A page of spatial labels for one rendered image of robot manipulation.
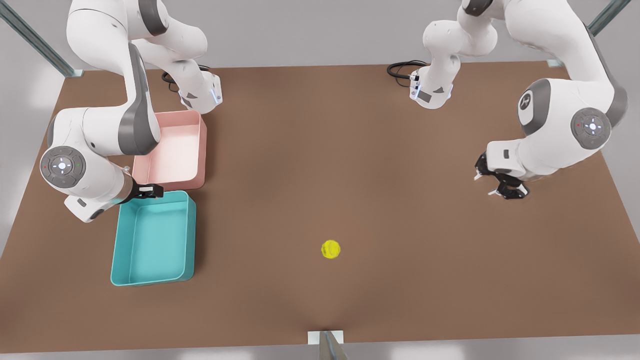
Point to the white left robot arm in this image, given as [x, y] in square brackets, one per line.
[560, 125]

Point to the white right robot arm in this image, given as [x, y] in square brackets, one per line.
[95, 130]

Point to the teal rectangular tray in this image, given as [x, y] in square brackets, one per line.
[152, 240]

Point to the pink rectangular tray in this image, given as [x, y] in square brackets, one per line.
[175, 150]

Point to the yellow ball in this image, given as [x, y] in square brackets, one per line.
[330, 249]

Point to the silver frame post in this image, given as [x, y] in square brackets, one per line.
[35, 37]
[595, 25]
[327, 345]

